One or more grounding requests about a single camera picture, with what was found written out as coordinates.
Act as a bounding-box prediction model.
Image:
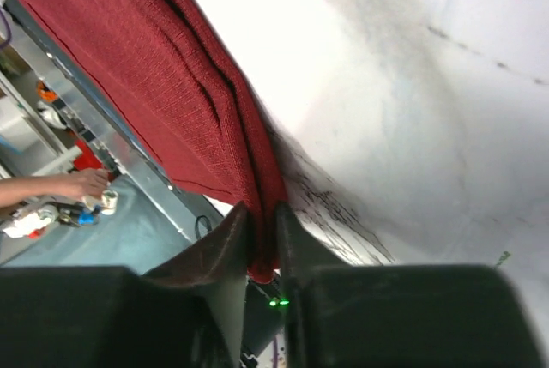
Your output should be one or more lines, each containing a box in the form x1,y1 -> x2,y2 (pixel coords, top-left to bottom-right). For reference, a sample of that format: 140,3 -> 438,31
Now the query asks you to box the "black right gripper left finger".
1,204 -> 250,367

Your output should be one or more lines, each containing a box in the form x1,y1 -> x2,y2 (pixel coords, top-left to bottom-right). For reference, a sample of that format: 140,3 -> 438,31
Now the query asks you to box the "bare human hand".
57,168 -> 110,201

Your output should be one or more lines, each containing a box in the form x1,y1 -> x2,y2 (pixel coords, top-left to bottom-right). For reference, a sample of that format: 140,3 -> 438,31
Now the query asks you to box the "bare human forearm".
1,175 -> 63,208

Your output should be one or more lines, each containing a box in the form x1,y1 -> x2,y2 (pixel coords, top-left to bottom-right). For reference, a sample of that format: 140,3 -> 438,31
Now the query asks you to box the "aluminium frame rail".
1,0 -> 223,243

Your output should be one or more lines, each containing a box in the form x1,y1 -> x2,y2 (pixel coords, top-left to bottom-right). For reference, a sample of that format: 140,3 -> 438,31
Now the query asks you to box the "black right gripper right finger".
276,203 -> 544,367

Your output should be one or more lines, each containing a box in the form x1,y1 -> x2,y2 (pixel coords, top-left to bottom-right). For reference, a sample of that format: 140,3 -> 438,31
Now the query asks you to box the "dark red cloth napkin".
19,0 -> 287,283

